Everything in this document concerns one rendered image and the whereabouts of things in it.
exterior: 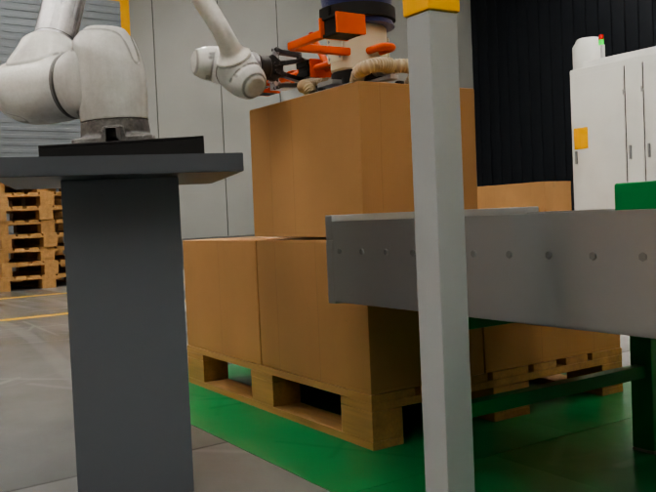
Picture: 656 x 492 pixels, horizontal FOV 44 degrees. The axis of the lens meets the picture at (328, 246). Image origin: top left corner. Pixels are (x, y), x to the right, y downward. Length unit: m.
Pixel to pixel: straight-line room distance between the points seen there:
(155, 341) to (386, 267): 0.54
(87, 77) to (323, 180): 0.69
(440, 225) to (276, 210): 1.18
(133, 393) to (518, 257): 0.90
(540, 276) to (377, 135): 0.82
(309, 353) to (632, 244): 1.25
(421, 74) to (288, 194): 1.09
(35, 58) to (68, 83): 0.13
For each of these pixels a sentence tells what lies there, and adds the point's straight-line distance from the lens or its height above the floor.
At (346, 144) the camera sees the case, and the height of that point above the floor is 0.79.
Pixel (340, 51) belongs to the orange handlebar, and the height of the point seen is 1.08.
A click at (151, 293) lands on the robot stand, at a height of 0.45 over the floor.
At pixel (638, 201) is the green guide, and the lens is 1.40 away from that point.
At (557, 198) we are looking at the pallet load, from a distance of 9.28.
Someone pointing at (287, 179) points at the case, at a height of 0.72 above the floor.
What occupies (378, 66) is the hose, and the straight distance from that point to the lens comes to 2.25.
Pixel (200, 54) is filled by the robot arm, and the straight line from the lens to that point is 2.46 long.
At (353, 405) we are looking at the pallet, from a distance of 2.17.
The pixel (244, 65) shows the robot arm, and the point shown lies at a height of 1.04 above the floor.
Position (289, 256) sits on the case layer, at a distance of 2.37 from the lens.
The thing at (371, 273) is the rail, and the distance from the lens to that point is 1.77.
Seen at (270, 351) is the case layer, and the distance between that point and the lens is 2.53.
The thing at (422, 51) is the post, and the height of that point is 0.87.
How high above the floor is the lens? 0.60
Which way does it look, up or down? 2 degrees down
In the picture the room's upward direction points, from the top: 3 degrees counter-clockwise
